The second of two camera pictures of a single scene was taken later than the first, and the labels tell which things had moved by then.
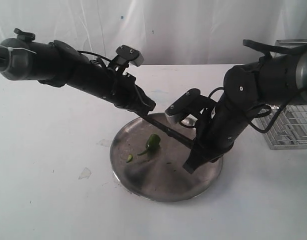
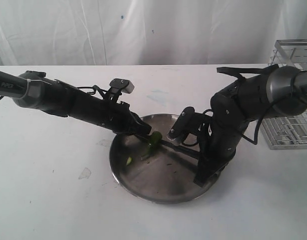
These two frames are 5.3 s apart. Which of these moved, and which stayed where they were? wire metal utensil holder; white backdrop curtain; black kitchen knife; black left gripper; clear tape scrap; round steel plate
Moved: black kitchen knife; black left gripper
Stayed: clear tape scrap; round steel plate; wire metal utensil holder; white backdrop curtain
